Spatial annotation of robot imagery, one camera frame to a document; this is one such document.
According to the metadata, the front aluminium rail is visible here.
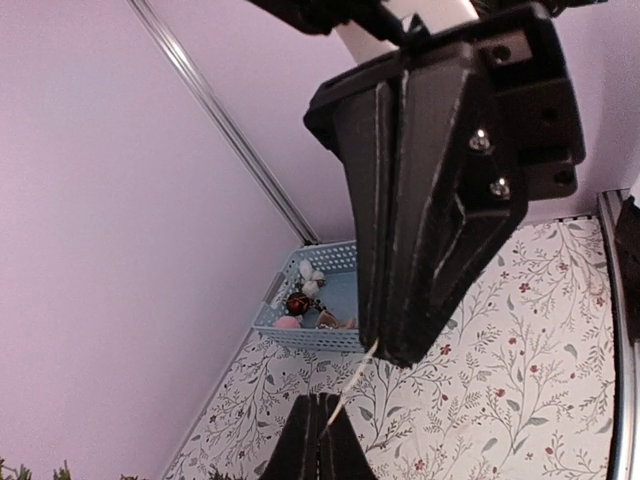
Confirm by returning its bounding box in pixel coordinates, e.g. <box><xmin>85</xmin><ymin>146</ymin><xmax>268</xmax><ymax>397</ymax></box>
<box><xmin>597</xmin><ymin>189</ymin><xmax>639</xmax><ymax>479</ymax></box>

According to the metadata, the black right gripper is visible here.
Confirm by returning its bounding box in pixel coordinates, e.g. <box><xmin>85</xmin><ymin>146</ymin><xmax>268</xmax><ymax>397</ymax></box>
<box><xmin>309</xmin><ymin>4</ymin><xmax>587</xmax><ymax>369</ymax></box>

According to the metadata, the floral patterned table mat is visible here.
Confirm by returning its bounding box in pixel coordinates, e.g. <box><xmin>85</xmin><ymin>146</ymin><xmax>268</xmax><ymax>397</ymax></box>
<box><xmin>166</xmin><ymin>217</ymin><xmax>615</xmax><ymax>479</ymax></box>

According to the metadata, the pink pompom ornament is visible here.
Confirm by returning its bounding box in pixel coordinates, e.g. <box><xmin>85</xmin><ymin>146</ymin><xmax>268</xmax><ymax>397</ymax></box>
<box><xmin>273</xmin><ymin>315</ymin><xmax>302</xmax><ymax>329</ymax></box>

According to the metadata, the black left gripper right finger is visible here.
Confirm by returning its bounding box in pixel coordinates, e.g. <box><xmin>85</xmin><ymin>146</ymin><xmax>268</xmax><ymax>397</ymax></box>
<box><xmin>318</xmin><ymin>393</ymin><xmax>375</xmax><ymax>480</ymax></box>

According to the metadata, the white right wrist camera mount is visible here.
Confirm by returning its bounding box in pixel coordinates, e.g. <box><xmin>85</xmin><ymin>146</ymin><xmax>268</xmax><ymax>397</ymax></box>
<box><xmin>336</xmin><ymin>0</ymin><xmax>479</xmax><ymax>64</ymax></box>

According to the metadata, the beige wooden ornament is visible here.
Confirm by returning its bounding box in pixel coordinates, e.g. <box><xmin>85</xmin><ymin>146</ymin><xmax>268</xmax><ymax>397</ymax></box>
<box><xmin>316</xmin><ymin>310</ymin><xmax>358</xmax><ymax>330</ymax></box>

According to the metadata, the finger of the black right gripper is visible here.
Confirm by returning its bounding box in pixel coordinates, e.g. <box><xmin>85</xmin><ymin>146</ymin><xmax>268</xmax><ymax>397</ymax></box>
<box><xmin>304</xmin><ymin>82</ymin><xmax>395</xmax><ymax>350</ymax></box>

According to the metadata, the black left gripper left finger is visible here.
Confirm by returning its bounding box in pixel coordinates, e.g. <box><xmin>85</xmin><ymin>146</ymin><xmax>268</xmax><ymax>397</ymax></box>
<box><xmin>259</xmin><ymin>394</ymin><xmax>319</xmax><ymax>480</ymax></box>

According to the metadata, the right aluminium corner post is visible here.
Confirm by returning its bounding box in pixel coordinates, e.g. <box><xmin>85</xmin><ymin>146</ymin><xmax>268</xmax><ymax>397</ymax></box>
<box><xmin>128</xmin><ymin>0</ymin><xmax>321</xmax><ymax>245</ymax></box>

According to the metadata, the white cotton ornament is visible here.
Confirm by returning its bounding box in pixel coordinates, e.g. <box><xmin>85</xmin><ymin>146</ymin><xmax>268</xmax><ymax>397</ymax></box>
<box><xmin>298</xmin><ymin>259</ymin><xmax>325</xmax><ymax>298</ymax></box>

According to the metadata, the dark red bauble ornament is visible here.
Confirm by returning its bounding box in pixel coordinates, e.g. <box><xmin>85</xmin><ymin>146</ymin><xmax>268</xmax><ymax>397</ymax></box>
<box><xmin>285</xmin><ymin>292</ymin><xmax>313</xmax><ymax>316</ymax></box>

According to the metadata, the small green christmas tree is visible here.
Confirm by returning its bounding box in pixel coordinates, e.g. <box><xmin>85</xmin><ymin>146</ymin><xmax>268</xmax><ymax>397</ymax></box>
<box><xmin>0</xmin><ymin>458</ymin><xmax>141</xmax><ymax>480</ymax></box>

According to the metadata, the light blue plastic basket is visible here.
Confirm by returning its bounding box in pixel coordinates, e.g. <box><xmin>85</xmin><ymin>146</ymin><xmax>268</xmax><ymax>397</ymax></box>
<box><xmin>253</xmin><ymin>241</ymin><xmax>361</xmax><ymax>353</ymax></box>

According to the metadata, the thin fairy light string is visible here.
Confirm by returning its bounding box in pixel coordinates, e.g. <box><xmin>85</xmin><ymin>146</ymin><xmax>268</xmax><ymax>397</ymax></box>
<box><xmin>324</xmin><ymin>339</ymin><xmax>380</xmax><ymax>431</ymax></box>

